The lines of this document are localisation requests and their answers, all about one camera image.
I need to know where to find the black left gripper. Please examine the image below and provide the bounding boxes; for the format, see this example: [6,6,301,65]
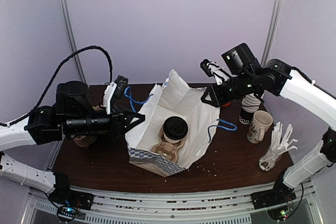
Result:
[64,104,145,140]

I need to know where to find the blue checkered paper bag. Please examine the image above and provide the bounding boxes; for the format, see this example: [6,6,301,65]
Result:
[123,69,237,177]

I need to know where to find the black plastic cup lid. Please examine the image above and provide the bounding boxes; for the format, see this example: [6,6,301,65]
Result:
[163,116,188,139]

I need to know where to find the cardboard cup carrier stack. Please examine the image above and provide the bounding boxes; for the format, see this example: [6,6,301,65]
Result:
[72,104,106,149]

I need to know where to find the single cardboard cup carrier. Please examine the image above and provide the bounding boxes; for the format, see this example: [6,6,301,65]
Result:
[151,128,186,163]

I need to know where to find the white paper coffee cup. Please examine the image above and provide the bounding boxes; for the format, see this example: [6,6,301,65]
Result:
[163,131,181,144]

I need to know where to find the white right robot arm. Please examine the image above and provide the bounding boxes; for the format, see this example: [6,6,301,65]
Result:
[200,43,335,204]

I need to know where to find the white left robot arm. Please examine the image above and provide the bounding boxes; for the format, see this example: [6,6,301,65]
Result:
[1,76,145,205]

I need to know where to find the white paper cup stack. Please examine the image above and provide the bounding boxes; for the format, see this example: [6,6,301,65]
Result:
[239,94,261,125]

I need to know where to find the ceramic mug with coral print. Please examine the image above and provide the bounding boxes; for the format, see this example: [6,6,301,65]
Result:
[247,110,273,144]

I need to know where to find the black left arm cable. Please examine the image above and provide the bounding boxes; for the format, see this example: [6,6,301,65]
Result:
[0,45,115,127]

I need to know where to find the metal front rail base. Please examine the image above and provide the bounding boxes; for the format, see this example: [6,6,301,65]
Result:
[20,179,326,223]

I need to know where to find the right aluminium frame post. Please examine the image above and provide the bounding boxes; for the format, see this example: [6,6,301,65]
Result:
[261,0,284,66]

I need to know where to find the aluminium frame post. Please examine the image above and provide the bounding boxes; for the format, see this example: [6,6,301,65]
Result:
[261,0,284,66]
[60,0,87,83]

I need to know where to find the left aluminium frame post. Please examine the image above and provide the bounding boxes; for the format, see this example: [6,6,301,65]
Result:
[60,0,87,83]

